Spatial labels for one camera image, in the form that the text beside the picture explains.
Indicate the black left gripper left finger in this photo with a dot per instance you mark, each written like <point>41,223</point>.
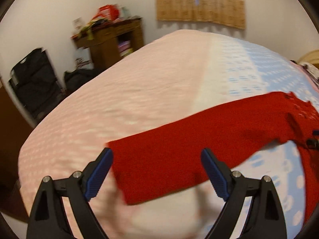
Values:
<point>48,218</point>

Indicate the colourful cloth on desk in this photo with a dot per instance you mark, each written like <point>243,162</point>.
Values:
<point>87,30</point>

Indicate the dark wooden desk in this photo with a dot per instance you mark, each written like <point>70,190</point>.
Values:
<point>103,42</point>

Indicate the grey white patterned pillow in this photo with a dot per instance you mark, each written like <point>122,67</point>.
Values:
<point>311,70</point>

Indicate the red gift bag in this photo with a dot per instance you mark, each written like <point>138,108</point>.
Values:
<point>109,12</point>

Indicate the cream wooden headboard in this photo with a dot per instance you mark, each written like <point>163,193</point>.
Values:
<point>311,58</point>

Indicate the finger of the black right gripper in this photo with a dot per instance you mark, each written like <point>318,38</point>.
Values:
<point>313,143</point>

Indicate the pink patterned bed cover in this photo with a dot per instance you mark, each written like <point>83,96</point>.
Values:
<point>162,82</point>

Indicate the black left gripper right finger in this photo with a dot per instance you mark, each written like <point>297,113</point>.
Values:
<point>265,217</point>

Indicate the beige floral window curtain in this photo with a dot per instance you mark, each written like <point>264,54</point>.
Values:
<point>225,12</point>

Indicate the white printed paper bag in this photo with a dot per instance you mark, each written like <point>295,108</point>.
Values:
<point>83,59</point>

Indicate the black folding chair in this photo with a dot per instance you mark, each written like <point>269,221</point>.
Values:
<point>35,84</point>

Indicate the red embroidered knit sweater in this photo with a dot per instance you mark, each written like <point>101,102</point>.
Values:
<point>166,159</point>

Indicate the black bag on floor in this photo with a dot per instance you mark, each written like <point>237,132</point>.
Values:
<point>77,78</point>

